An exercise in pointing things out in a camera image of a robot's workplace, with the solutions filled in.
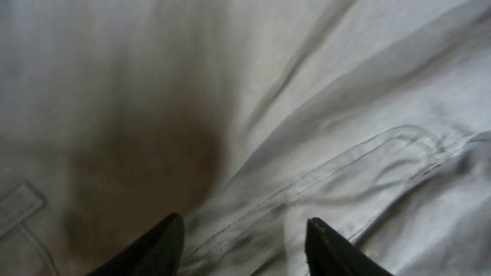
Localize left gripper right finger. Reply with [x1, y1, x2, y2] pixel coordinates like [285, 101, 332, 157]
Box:
[305, 218, 392, 276]

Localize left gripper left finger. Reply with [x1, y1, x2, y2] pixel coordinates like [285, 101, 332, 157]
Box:
[87, 213, 185, 276]

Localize grey shorts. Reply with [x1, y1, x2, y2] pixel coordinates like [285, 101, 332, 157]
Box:
[1, 1, 490, 275]

